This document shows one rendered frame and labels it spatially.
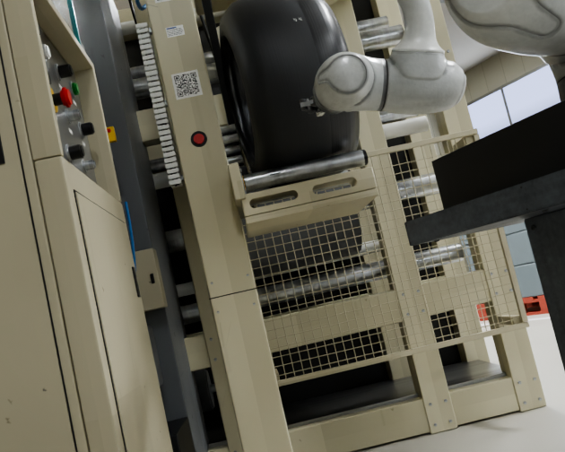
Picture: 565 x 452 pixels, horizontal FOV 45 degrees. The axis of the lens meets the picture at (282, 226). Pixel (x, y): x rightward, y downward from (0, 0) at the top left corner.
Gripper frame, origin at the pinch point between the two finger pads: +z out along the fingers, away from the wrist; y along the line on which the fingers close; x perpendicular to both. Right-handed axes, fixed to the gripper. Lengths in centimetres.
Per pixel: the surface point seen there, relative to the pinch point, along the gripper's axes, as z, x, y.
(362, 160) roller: 17.2, 13.8, -11.1
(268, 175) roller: 17.2, 12.5, 14.7
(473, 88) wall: 971, -99, -419
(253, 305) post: 20, 46, 26
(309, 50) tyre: 10.0, -16.2, -2.2
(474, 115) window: 973, -54, -413
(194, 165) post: 26.1, 5.0, 33.7
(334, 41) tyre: 11.5, -17.5, -9.3
